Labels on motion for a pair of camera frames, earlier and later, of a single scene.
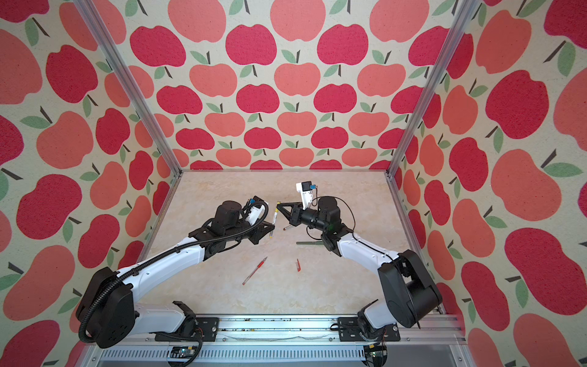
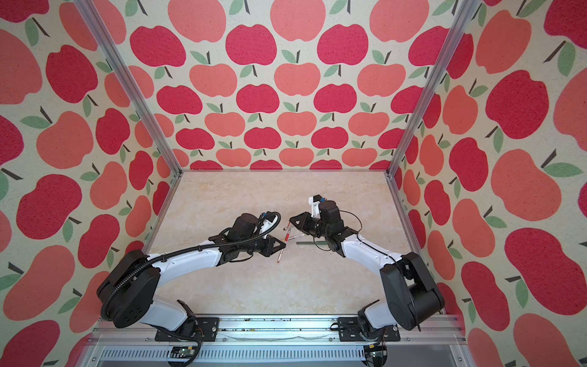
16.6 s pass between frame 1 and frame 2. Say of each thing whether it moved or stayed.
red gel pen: moved
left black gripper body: moved
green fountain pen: stayed
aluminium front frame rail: stayed
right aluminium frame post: stayed
